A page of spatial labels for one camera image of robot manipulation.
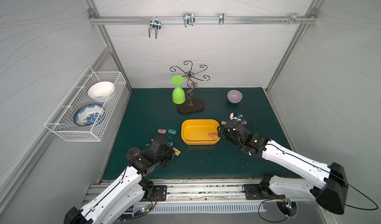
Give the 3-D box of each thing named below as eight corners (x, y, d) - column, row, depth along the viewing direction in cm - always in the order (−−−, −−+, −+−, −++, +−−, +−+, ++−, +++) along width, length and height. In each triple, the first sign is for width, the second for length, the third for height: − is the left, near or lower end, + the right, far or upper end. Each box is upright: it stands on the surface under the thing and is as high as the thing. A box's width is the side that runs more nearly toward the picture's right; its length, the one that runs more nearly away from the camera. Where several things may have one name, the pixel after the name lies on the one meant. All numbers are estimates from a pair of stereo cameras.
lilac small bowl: (227, 105, 114) (229, 99, 108) (225, 96, 121) (227, 89, 115) (241, 105, 114) (243, 99, 108) (238, 96, 121) (241, 89, 115)
